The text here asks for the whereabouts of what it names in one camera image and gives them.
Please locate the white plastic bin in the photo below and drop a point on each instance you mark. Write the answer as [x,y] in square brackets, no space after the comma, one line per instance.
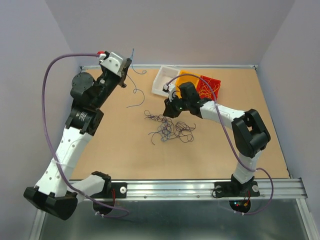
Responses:
[164,75]

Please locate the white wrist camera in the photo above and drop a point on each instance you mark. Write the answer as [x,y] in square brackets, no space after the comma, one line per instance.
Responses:
[171,90]
[112,61]

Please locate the yellow plastic bin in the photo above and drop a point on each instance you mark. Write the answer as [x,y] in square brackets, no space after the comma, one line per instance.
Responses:
[188,77]

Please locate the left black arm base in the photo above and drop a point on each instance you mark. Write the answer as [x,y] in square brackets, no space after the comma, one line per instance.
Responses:
[117,191]

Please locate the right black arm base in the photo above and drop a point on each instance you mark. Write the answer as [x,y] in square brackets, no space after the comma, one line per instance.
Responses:
[234,189]

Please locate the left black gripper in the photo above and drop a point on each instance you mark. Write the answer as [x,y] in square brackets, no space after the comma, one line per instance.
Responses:
[123,77]

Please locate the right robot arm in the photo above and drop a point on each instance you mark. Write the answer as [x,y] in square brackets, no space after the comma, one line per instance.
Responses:
[249,131]

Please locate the aluminium front rail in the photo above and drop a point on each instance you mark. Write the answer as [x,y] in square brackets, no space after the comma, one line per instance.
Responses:
[187,190]

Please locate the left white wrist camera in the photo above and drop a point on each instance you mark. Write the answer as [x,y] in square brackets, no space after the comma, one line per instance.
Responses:
[112,61]

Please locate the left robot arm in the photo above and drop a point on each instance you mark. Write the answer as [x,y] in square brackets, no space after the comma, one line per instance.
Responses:
[53,193]

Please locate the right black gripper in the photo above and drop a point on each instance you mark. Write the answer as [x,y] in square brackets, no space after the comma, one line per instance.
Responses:
[169,111]

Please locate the red plastic bin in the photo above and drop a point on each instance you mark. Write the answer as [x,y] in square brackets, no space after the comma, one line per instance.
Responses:
[208,87]

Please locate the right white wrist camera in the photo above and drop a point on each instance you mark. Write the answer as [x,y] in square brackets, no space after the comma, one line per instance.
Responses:
[171,90]

